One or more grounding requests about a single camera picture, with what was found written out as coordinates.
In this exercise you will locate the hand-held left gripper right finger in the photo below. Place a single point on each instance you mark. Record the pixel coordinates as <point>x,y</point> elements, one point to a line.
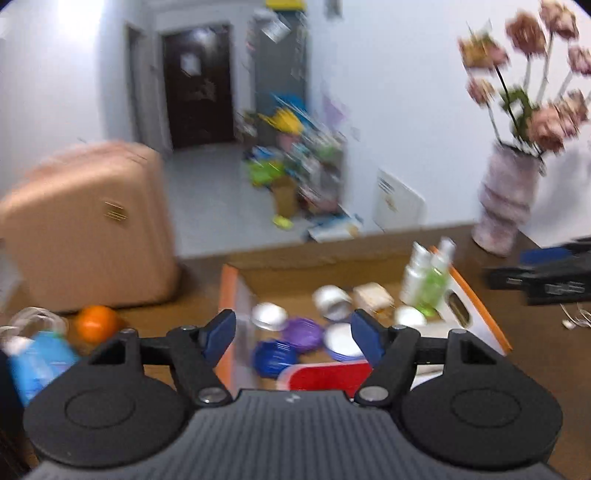
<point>367,337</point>

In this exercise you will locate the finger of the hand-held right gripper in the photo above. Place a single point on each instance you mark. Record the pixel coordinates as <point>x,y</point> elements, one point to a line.
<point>549,256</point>

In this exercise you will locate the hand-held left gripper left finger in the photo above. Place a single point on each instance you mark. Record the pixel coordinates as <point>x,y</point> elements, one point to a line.
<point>222,331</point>

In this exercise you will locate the white and blue plate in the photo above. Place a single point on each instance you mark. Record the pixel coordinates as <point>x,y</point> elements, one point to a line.
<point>341,344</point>

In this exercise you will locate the silver lid jar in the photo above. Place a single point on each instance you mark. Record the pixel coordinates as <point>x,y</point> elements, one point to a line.
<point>268,316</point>

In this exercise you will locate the white cylindrical jar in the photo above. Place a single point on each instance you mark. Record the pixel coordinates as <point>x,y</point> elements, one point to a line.
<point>331,302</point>

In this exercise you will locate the red lid container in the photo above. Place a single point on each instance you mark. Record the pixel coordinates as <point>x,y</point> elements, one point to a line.
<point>323,378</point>

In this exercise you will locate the red cardboard box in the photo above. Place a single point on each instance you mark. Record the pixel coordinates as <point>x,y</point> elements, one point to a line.
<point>277,281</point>

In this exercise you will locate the green plastic bottle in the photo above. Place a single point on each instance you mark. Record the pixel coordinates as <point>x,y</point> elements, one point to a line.
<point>433,281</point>

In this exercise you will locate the small beige box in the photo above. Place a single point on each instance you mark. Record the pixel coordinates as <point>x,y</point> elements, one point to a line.
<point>373,299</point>

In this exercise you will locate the small white round jar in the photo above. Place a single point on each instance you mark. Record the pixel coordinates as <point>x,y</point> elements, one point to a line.
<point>410,317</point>

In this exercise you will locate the pale pink ribbed vase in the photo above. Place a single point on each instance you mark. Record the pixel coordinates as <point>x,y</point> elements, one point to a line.
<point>505,203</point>

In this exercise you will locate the white plastic bottle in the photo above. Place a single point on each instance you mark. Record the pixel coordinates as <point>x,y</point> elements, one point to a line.
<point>414,277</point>

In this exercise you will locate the blue and white booklet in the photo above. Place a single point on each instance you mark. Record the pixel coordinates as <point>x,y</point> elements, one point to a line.
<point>334,228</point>

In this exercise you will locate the small green floor toy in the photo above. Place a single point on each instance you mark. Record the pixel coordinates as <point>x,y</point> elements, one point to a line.
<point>282,222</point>

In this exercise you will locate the orange fruit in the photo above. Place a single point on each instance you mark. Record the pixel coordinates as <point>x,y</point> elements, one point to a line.
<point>96,323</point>

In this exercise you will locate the dried pink flowers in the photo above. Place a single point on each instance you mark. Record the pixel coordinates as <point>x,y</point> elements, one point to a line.
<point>549,120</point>

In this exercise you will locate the pink hard suitcase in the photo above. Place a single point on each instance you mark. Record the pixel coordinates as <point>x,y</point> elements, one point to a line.
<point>83,230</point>

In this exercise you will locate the blue plastic packet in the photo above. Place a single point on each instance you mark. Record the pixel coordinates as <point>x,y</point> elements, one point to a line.
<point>39,364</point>

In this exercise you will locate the cluttered storage rack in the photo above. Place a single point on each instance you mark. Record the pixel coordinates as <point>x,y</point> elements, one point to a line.
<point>304,152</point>

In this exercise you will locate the dark brown entrance door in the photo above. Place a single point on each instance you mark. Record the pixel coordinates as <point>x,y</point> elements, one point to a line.
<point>198,87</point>

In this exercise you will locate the grey tall cabinet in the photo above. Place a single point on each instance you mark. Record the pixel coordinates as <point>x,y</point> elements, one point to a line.
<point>279,69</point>

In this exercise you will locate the yellow box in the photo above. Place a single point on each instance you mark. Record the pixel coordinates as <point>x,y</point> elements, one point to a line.
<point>285,4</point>

